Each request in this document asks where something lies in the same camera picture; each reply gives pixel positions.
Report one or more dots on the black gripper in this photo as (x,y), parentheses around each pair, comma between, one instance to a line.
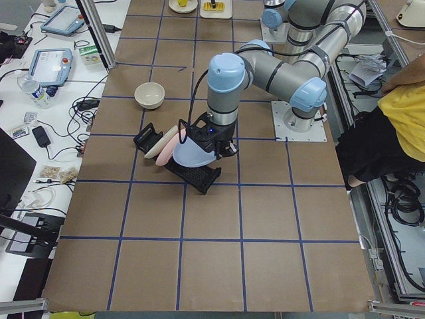
(224,135)

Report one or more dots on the striped bread loaf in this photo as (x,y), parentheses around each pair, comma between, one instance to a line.
(220,6)

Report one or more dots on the light blue plate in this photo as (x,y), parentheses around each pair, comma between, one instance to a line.
(189,154)

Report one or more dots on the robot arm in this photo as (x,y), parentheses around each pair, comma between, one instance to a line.
(318,32)

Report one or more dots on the cream plate under lemon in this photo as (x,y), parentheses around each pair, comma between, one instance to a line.
(183,7)

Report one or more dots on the pink plate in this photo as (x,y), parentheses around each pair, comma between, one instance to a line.
(167,152)

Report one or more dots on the cream plate in rack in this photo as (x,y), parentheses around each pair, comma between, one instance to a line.
(158,147)

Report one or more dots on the cream rectangular tray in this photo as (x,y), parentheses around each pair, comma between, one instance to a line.
(226,14)

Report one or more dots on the yellow lemon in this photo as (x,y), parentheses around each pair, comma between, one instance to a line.
(182,3)

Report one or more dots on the black dish rack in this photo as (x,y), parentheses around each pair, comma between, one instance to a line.
(201,178)

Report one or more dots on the cream bowl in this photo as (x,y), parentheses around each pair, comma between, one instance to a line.
(149,95)

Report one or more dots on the black power adapter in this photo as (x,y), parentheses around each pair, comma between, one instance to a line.
(111,28)

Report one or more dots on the green white box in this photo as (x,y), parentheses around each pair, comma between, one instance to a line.
(89,55)

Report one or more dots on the teach pendant far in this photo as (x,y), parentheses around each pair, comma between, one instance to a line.
(65,21)

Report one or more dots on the teach pendant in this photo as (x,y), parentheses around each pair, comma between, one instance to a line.
(65,21)
(51,67)

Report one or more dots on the person in yellow shirt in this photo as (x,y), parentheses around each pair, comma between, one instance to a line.
(391,137)

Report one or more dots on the teach pendant near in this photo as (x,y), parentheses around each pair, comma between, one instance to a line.
(51,67)

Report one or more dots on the black phone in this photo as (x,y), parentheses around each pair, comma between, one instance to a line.
(41,136)

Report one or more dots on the plastic water bottle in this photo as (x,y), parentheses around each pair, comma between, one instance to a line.
(34,91)

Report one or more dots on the black monitor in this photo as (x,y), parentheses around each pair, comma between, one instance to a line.
(37,233)

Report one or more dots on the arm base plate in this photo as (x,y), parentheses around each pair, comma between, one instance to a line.
(312,133)
(275,36)

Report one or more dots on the aluminium frame post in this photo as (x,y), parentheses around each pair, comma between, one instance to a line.
(92,20)

